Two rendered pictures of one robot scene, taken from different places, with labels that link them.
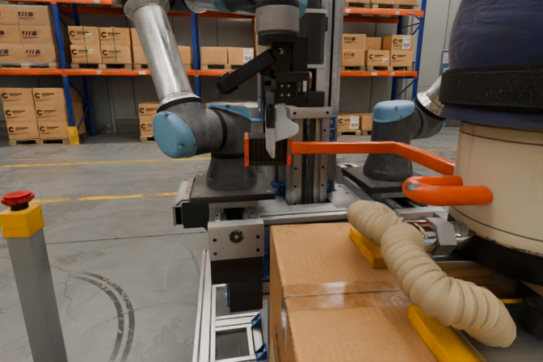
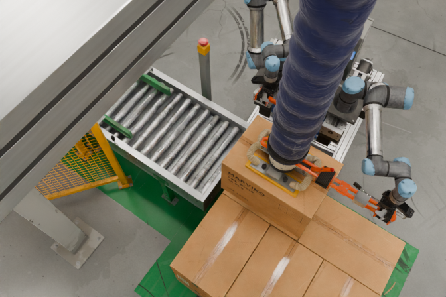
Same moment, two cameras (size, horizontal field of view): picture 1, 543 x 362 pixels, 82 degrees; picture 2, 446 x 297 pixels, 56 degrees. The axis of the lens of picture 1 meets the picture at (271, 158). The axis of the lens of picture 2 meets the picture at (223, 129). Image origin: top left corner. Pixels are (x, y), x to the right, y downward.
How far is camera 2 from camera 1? 2.21 m
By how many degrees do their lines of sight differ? 55
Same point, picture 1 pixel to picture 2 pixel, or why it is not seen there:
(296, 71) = (272, 88)
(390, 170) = (338, 106)
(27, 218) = (204, 51)
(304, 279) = (246, 136)
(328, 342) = (237, 149)
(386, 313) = not seen: hidden behind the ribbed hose
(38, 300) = (204, 71)
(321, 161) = not seen: hidden behind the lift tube
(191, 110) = (257, 58)
